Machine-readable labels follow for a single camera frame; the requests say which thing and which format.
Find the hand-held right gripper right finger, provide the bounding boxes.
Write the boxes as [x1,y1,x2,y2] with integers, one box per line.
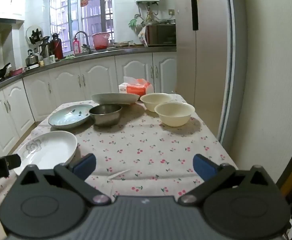
[177,153,278,207]

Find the orange and white tissue pack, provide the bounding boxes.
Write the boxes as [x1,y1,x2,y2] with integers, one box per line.
[118,76,154,98]

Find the dark microwave oven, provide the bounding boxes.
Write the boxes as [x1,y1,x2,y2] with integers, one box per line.
[145,24,177,47]

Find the red thermos flask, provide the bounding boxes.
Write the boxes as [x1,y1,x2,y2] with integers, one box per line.
[51,33,64,60]

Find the shallow metal tray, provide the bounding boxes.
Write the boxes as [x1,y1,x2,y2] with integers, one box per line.
[111,41,136,48]

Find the printed plastic bag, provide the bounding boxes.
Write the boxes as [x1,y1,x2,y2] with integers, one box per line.
[138,26,148,46]

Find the grey kitchen countertop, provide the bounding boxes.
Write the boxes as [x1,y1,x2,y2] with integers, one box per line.
[0,45,178,97]

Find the steel kettle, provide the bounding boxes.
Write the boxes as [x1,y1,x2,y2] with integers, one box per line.
[25,49,39,66]

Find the white plate with grey flower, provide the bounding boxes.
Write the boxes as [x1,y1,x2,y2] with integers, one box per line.
[13,131,78,177]

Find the grey white bowl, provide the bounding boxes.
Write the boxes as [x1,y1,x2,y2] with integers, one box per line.
[89,104,123,127]

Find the red dish soap bottle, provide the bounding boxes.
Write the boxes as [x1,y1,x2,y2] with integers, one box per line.
[73,37,82,54]

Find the red plastic basket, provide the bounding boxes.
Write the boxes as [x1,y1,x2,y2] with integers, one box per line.
[92,32,111,50]

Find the black utensil rack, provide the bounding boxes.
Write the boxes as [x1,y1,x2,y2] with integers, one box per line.
[29,29,43,45]

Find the cream plastic bowl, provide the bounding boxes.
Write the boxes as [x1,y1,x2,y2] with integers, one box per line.
[140,93,173,112]
[154,102,195,127]

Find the silver refrigerator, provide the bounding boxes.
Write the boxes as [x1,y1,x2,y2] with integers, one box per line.
[172,0,236,143]

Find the white base cabinets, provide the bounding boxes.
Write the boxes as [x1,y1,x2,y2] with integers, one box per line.
[0,51,178,160]

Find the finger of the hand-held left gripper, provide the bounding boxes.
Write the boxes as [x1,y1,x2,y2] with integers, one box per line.
[5,154,22,172]

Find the barred kitchen window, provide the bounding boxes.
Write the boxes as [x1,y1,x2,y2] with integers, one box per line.
[50,0,115,53]

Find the chrome sink faucet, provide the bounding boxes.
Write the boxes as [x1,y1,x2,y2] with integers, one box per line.
[73,31,91,54]

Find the pale glazed plate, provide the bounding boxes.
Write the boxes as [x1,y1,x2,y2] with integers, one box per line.
[91,93,140,105]

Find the light blue floral plate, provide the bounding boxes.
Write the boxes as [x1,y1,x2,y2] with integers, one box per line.
[48,104,94,130]

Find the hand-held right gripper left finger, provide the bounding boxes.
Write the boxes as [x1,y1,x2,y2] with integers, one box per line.
[15,153,112,207]

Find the cherry print tablecloth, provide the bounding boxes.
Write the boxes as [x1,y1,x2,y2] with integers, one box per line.
[0,94,239,230]

